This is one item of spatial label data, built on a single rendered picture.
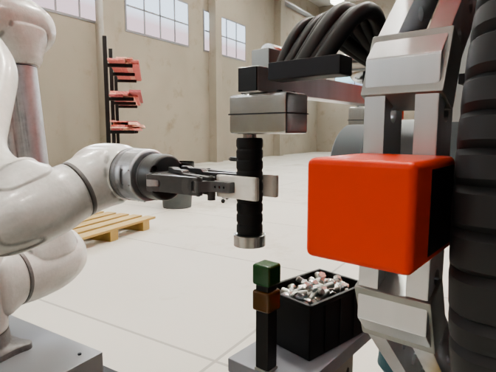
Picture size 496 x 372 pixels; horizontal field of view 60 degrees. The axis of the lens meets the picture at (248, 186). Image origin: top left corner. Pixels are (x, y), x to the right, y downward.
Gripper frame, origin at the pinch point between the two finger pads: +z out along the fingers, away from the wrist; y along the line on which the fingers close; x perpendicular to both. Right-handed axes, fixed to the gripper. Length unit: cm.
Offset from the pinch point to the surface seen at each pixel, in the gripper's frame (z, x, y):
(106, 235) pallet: -274, -78, -148
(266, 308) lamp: -8.2, -24.7, -15.5
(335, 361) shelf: -1.3, -38.7, -29.4
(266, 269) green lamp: -8.4, -17.5, -15.5
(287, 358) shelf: -8.7, -38.0, -23.2
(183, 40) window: -864, 256, -776
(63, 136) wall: -818, -3, -398
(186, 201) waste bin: -338, -75, -296
